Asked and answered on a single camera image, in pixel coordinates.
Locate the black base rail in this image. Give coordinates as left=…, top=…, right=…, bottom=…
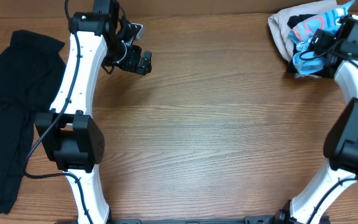
left=108, top=214, right=274, bottom=224

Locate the folded beige t-shirt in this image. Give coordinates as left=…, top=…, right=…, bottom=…
left=268, top=0, right=340, bottom=63

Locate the folded black t-shirt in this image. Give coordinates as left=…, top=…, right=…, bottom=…
left=287, top=14, right=330, bottom=78

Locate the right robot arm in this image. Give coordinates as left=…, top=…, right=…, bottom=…
left=265, top=24, right=358, bottom=223

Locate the black t-shirt on left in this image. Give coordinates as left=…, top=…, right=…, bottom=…
left=0, top=30, right=66, bottom=213

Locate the light blue t-shirt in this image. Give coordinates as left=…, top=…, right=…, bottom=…
left=287, top=1, right=354, bottom=76

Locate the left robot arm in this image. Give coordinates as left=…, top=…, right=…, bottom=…
left=35, top=12, right=152, bottom=223

